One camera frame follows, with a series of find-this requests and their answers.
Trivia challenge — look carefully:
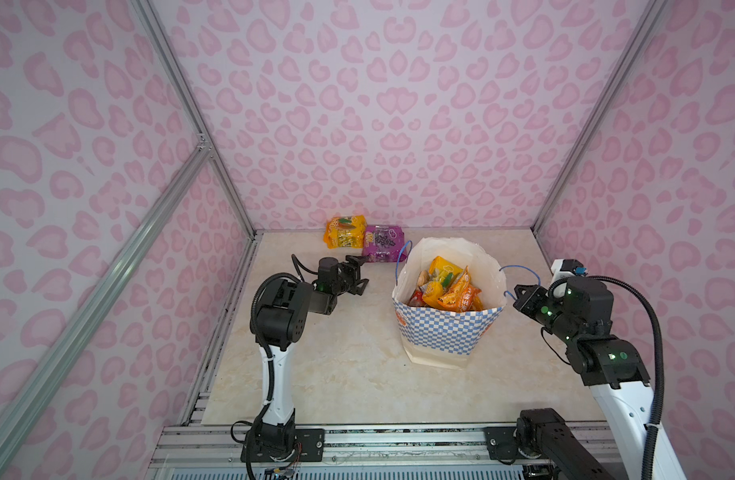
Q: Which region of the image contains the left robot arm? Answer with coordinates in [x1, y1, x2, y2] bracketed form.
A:
[236, 255, 369, 465]

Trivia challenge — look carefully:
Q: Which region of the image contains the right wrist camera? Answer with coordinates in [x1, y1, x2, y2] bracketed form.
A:
[549, 259, 587, 299]

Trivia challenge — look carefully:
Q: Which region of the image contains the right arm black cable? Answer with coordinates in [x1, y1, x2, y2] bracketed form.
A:
[588, 274, 665, 480]

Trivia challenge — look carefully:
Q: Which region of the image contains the red fruit candy bag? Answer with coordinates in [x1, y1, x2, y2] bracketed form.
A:
[407, 289, 427, 308]

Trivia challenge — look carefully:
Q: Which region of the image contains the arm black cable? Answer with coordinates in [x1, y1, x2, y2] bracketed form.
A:
[588, 274, 665, 480]
[290, 253, 321, 280]

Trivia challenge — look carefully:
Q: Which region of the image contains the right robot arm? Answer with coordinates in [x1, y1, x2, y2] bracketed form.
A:
[513, 275, 685, 479]

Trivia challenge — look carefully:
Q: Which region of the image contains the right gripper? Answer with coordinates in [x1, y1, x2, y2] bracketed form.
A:
[510, 281, 583, 344]

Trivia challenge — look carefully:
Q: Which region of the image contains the yellow orange candy bag back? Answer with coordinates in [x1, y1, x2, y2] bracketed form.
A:
[324, 215, 367, 249]

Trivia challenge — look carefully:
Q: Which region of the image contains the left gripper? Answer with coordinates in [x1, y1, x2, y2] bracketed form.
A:
[330, 255, 368, 297]

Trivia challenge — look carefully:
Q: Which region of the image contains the yellow mango candy bag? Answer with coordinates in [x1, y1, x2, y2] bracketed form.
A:
[419, 256, 463, 308]

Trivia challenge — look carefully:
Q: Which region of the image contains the magenta grape candy bag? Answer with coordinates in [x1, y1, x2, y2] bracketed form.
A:
[362, 225, 407, 263]

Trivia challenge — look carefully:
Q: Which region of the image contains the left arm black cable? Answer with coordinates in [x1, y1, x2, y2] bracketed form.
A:
[290, 253, 321, 280]

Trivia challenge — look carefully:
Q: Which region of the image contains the peach paper snack pouch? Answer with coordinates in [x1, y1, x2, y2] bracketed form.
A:
[417, 270, 429, 287]

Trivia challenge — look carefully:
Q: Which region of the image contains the white blue checkered paper bag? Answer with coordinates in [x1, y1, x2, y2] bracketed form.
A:
[391, 237, 541, 369]

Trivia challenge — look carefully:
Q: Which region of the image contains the orange snack packet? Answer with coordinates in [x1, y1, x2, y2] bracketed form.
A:
[437, 268, 481, 313]

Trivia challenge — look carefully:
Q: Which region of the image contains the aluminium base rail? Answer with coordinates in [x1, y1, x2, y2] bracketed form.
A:
[142, 421, 627, 480]

